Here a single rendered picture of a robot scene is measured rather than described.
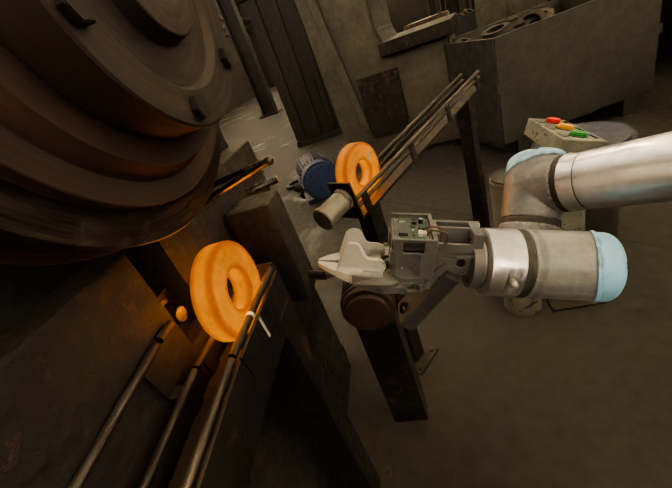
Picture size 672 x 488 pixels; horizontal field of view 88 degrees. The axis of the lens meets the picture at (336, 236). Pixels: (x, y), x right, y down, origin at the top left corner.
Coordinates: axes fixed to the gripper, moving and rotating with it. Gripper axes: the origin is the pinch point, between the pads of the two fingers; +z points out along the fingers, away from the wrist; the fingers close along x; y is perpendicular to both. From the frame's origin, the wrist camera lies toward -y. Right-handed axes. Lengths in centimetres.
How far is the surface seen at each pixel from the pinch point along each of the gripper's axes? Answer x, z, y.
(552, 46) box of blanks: -198, -108, 18
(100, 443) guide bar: 22.8, 20.2, -6.2
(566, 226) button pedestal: -60, -67, -25
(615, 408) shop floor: -20, -71, -56
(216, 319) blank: 6.6, 14.5, -4.8
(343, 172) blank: -39.9, 0.8, -1.1
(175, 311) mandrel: 3.3, 22.7, -7.1
